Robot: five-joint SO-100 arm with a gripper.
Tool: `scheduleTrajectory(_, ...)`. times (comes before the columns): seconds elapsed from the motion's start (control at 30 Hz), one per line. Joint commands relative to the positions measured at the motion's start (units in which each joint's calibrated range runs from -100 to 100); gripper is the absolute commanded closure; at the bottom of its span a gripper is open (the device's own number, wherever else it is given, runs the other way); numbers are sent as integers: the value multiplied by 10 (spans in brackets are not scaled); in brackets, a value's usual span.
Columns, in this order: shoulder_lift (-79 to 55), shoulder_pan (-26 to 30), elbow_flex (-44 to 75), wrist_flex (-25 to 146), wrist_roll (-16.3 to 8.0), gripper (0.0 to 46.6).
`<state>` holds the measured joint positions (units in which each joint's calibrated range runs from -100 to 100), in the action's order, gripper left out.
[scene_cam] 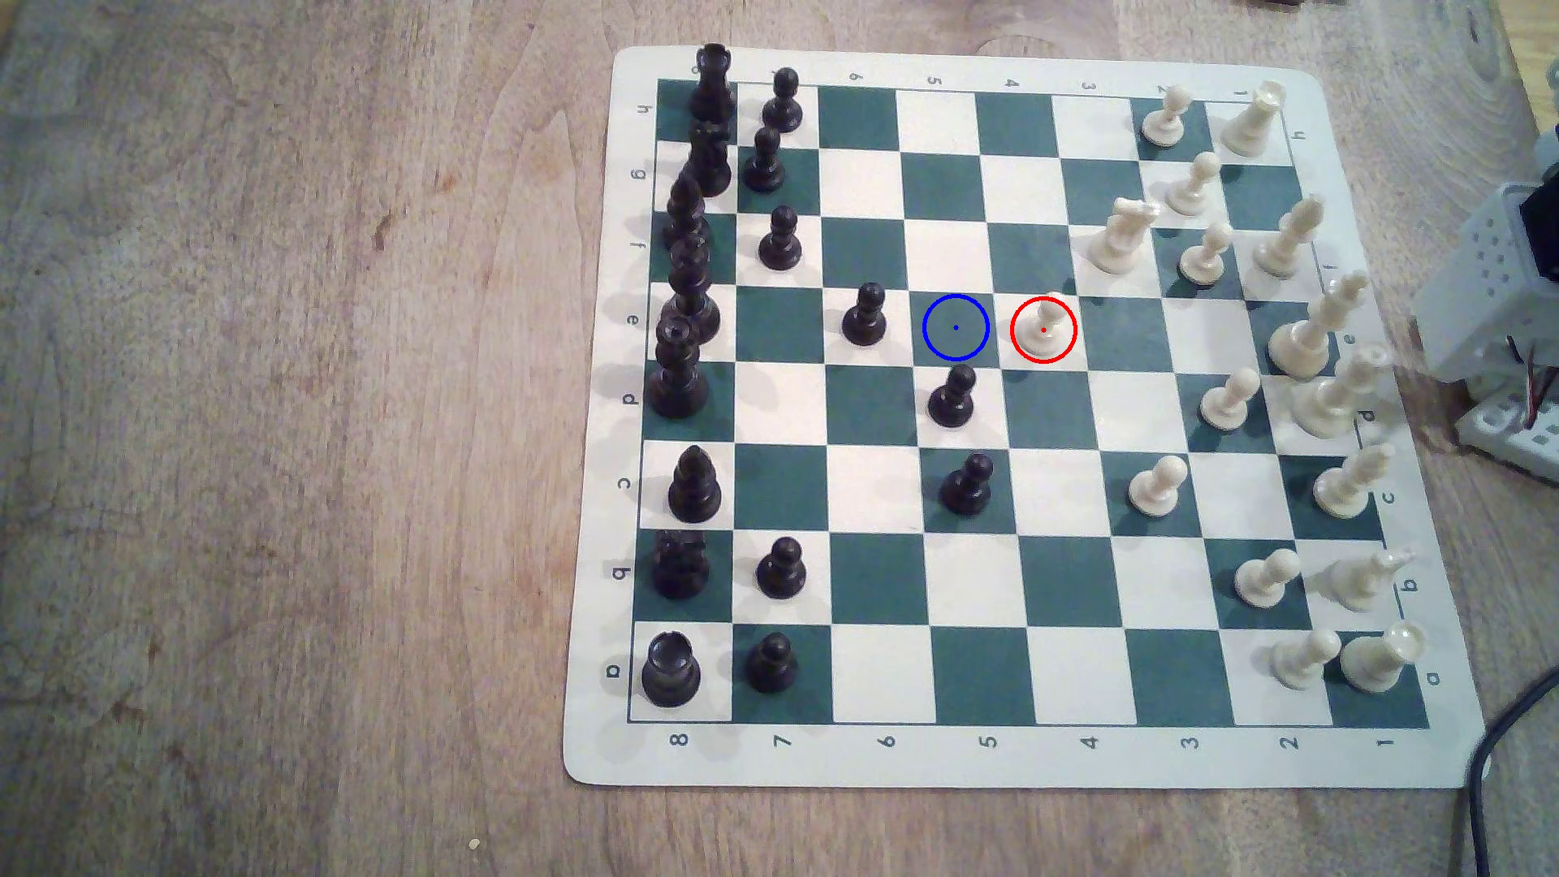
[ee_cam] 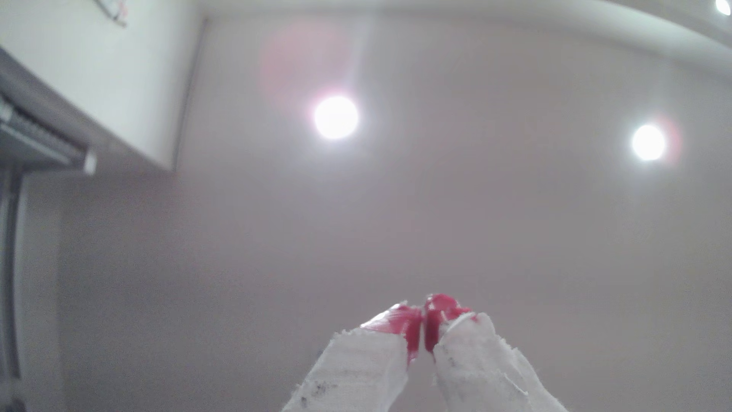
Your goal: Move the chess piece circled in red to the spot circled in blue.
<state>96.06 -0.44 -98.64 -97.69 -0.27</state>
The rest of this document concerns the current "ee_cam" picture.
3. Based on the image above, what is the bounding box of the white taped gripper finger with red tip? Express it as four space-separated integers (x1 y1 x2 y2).
281 302 424 412
424 293 568 412

